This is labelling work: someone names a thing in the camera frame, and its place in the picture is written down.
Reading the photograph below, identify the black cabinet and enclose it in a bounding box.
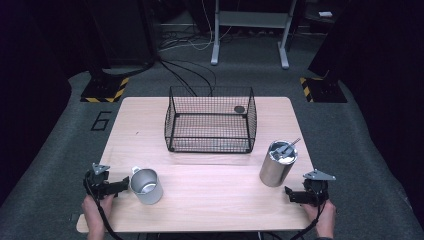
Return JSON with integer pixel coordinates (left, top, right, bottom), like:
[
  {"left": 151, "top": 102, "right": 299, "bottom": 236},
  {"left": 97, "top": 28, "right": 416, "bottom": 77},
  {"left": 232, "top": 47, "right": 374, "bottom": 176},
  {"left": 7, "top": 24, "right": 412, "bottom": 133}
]
[{"left": 84, "top": 0, "right": 158, "bottom": 69}]

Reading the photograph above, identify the silver metal mug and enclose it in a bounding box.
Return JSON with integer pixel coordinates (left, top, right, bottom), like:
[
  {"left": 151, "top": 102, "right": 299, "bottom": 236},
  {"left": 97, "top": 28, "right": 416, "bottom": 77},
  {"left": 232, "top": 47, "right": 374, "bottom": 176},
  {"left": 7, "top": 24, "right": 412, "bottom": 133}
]
[{"left": 129, "top": 165, "right": 165, "bottom": 206}]

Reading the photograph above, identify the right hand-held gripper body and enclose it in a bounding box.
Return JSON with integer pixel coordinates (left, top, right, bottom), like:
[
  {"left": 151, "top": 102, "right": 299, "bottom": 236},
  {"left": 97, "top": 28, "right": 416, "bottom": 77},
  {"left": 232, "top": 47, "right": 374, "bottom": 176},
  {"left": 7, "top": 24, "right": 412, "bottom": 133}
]
[{"left": 301, "top": 168, "right": 337, "bottom": 207}]

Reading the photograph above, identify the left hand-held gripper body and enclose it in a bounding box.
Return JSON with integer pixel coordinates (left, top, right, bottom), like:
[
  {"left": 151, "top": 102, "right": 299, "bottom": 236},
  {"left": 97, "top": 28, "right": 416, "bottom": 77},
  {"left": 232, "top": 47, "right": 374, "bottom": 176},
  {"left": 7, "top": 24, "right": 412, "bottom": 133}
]
[{"left": 83, "top": 162, "right": 117, "bottom": 201}]

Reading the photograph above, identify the bundle of floor cables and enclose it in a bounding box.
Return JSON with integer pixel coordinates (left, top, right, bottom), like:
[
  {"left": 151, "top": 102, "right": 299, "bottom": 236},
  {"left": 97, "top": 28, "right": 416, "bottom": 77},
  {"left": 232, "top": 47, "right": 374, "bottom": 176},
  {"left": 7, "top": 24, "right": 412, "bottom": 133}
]
[{"left": 157, "top": 29, "right": 234, "bottom": 53}]

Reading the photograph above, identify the black wire basket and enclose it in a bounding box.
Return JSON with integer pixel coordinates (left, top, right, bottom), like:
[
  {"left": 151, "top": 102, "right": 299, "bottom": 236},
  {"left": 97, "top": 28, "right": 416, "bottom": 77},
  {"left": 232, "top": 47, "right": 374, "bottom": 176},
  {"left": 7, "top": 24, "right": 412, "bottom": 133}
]
[{"left": 163, "top": 85, "right": 258, "bottom": 155}]

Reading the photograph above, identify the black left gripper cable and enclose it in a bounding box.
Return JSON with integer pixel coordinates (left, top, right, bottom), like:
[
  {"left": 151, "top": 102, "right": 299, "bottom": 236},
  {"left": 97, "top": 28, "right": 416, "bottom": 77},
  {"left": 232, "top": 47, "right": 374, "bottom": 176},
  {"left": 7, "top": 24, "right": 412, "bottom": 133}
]
[{"left": 84, "top": 176, "right": 126, "bottom": 240}]

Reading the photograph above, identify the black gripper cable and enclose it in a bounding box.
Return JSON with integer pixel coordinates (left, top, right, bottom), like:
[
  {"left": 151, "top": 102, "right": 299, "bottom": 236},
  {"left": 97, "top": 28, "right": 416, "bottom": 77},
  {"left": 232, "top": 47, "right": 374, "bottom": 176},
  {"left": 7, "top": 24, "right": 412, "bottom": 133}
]
[
  {"left": 84, "top": 176, "right": 126, "bottom": 240},
  {"left": 289, "top": 196, "right": 328, "bottom": 240}
]

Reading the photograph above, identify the white metal desk frame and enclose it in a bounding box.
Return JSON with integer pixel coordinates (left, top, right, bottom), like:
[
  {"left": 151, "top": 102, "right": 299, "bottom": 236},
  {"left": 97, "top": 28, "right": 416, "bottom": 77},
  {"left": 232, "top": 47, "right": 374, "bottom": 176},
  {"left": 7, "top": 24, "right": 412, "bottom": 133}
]
[{"left": 210, "top": 0, "right": 298, "bottom": 71}]

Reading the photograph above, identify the black yellow striped base plate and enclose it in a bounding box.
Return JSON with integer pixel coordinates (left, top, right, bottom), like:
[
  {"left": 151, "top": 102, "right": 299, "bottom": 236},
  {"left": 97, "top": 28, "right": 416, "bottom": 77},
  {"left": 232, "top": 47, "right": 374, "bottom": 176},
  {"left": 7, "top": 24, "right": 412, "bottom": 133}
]
[
  {"left": 79, "top": 76, "right": 131, "bottom": 104},
  {"left": 298, "top": 76, "right": 348, "bottom": 104}
]

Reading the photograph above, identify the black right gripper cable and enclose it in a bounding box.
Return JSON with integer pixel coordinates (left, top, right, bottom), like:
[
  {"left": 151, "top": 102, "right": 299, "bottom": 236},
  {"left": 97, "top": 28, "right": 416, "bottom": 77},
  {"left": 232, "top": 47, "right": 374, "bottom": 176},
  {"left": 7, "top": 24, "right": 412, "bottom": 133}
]
[{"left": 289, "top": 196, "right": 328, "bottom": 240}]

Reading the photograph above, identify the black floor cable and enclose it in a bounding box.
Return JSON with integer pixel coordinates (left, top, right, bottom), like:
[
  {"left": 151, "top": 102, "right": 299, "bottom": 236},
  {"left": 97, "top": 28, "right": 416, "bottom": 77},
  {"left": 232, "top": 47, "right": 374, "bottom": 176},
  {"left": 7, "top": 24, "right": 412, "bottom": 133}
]
[
  {"left": 165, "top": 59, "right": 218, "bottom": 97},
  {"left": 158, "top": 59, "right": 198, "bottom": 98}
]

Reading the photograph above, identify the steel tumbler with straw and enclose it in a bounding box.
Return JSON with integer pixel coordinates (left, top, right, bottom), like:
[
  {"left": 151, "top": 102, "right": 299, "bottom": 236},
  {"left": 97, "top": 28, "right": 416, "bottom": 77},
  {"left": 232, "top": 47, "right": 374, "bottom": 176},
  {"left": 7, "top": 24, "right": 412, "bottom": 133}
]
[{"left": 258, "top": 137, "right": 302, "bottom": 188}]

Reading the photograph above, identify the person's left hand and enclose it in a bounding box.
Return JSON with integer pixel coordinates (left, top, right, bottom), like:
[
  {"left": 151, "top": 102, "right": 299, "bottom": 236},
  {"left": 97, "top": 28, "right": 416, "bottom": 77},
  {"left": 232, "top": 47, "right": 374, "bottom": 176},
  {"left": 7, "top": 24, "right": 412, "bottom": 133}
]
[{"left": 81, "top": 194, "right": 116, "bottom": 232}]

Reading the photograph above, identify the person's right hand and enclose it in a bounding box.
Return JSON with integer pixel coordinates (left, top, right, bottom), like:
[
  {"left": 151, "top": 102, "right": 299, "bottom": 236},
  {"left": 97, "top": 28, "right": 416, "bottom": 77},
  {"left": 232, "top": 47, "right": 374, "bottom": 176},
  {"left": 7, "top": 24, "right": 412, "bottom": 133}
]
[{"left": 301, "top": 199, "right": 337, "bottom": 238}]

